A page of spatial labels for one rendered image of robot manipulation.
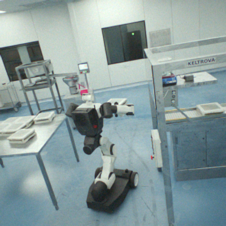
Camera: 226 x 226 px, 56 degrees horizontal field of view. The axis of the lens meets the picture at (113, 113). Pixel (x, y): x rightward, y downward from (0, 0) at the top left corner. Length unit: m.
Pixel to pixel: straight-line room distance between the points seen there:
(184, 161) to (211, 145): 0.37
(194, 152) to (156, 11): 5.40
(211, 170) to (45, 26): 6.17
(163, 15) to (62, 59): 3.51
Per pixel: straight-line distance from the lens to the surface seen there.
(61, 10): 7.36
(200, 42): 2.64
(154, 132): 1.77
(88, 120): 2.13
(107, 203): 2.64
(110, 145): 2.69
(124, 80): 7.45
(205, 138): 2.77
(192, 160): 2.88
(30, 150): 2.61
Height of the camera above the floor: 1.99
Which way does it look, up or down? 22 degrees down
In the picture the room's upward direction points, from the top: 10 degrees counter-clockwise
